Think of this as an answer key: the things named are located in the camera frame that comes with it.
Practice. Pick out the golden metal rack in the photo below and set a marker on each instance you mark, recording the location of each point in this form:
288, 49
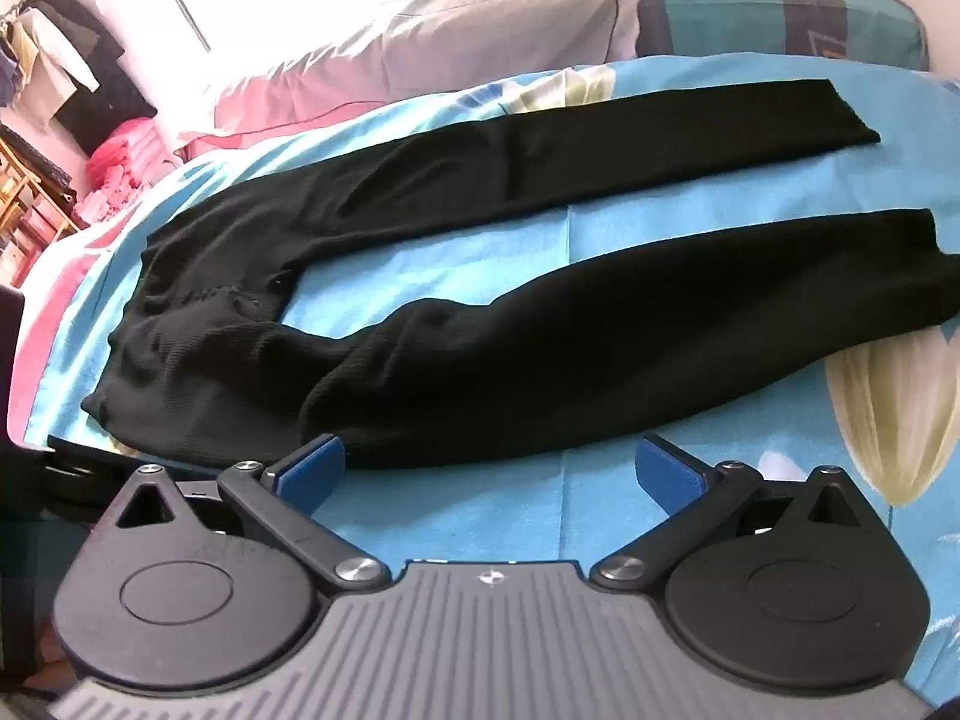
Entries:
30, 210

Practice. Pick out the teal striped bed sheet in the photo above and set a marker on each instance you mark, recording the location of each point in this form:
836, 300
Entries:
765, 7

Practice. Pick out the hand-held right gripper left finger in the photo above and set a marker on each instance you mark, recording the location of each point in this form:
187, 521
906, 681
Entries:
313, 469

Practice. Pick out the beige hanging garment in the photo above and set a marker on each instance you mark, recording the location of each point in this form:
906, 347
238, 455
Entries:
52, 52

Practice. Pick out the blue floral bed sheet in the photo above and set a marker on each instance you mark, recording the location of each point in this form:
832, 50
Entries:
465, 270

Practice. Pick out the dark patterned cloth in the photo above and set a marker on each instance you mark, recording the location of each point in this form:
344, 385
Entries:
37, 157

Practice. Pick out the black hanging garment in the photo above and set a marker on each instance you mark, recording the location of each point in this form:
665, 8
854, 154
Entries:
105, 82

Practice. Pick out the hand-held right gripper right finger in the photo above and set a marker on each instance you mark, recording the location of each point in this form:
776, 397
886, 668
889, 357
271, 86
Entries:
666, 474

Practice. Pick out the black pants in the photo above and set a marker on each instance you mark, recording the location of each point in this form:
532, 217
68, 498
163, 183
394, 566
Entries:
525, 360

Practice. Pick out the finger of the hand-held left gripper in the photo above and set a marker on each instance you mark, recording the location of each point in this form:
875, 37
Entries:
79, 469

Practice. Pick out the stack of pink towels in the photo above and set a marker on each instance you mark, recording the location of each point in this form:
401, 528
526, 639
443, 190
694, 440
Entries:
131, 165

